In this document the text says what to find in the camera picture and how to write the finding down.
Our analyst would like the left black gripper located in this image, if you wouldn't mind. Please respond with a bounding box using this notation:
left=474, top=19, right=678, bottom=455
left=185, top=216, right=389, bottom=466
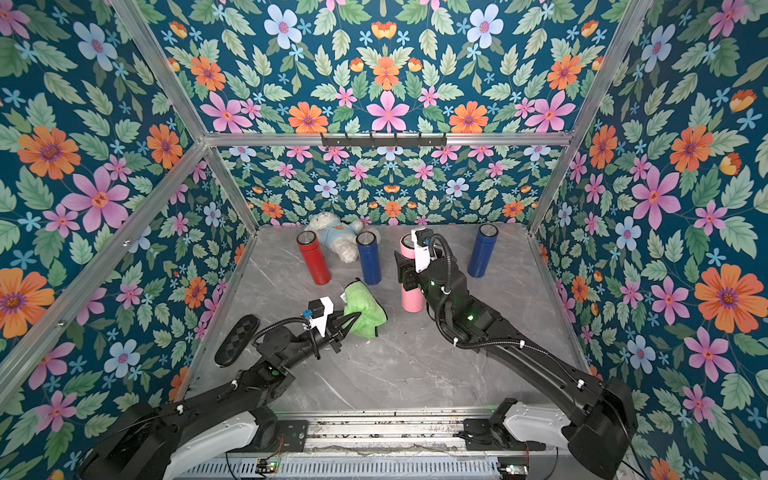
left=279, top=309, right=357, bottom=372

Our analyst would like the pink thermos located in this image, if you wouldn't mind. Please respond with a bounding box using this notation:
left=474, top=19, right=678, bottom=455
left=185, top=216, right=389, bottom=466
left=400, top=233, right=425, bottom=313

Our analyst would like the green microfiber cloth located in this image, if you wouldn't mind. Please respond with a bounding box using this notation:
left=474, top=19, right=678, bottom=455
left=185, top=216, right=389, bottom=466
left=344, top=279, right=388, bottom=339

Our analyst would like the dark blue thermos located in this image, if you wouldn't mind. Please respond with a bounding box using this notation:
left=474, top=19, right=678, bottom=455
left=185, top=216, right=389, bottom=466
left=356, top=231, right=382, bottom=285

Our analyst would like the red thermos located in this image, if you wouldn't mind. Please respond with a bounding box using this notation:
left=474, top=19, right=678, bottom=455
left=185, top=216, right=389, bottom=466
left=296, top=230, right=331, bottom=285

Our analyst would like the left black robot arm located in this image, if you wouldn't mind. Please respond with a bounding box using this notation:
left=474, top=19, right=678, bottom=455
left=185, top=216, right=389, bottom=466
left=75, top=311, right=360, bottom=479

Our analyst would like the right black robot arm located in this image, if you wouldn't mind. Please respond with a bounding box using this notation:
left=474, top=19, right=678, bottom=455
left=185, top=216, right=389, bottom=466
left=395, top=228, right=638, bottom=479

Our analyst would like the white teddy bear plush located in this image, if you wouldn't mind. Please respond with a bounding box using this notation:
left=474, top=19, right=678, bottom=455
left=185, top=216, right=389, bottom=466
left=306, top=212, right=379, bottom=264

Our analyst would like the black checkered oval pad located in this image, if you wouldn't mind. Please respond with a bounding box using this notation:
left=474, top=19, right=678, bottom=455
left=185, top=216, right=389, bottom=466
left=214, top=314, right=260, bottom=367

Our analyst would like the black wall hook rail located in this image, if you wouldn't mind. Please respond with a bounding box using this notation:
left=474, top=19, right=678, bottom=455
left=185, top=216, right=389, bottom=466
left=320, top=133, right=448, bottom=148

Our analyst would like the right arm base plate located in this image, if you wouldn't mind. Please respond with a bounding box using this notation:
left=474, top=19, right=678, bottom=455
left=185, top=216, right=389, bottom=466
left=457, top=418, right=509, bottom=451

